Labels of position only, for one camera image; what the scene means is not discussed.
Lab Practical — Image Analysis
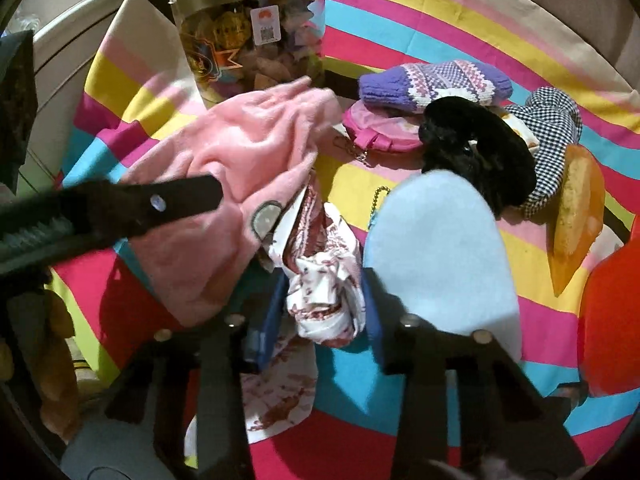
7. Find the red white printed cloth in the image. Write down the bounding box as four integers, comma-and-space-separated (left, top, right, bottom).
245, 175, 368, 441

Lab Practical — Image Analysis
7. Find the black white checkered cloth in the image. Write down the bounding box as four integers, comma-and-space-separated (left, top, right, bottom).
500, 87, 583, 218

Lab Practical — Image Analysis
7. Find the pink fleece cloth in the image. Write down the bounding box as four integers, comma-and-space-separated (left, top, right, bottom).
120, 77, 346, 326

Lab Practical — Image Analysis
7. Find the black fluffy hair tie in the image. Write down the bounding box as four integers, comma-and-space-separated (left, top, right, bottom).
419, 97, 538, 216

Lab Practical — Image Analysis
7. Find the orange mesh item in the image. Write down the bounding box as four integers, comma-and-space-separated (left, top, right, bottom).
547, 145, 606, 296

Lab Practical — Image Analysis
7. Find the pink round printed pouch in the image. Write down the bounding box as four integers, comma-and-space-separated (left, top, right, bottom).
342, 100, 431, 153

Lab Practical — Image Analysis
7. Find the purple patterned knit glove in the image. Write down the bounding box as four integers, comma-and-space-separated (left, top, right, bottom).
359, 60, 514, 111

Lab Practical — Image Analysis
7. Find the red thermos jug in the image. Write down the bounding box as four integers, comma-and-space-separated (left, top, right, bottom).
577, 215, 640, 396

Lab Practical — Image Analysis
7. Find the colourful striped tablecloth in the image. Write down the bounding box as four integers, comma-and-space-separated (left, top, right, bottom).
50, 0, 640, 471

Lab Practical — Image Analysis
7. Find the light blue soft pad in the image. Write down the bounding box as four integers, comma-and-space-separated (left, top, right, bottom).
362, 170, 523, 361

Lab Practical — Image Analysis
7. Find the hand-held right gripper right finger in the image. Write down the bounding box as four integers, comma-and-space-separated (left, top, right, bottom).
360, 270, 586, 480

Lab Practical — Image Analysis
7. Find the gold lid snack jar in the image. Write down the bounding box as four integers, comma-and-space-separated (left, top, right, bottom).
170, 0, 328, 106

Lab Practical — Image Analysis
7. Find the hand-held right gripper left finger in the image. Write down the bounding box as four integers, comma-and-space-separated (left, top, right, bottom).
105, 272, 291, 480

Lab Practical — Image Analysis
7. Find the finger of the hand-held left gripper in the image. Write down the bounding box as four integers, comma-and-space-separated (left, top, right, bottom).
65, 175, 223, 241

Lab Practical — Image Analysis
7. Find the brown plush toy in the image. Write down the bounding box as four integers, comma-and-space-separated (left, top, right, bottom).
0, 287, 83, 441

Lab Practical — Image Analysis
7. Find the white cabinet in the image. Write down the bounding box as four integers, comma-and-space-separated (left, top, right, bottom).
20, 0, 131, 191

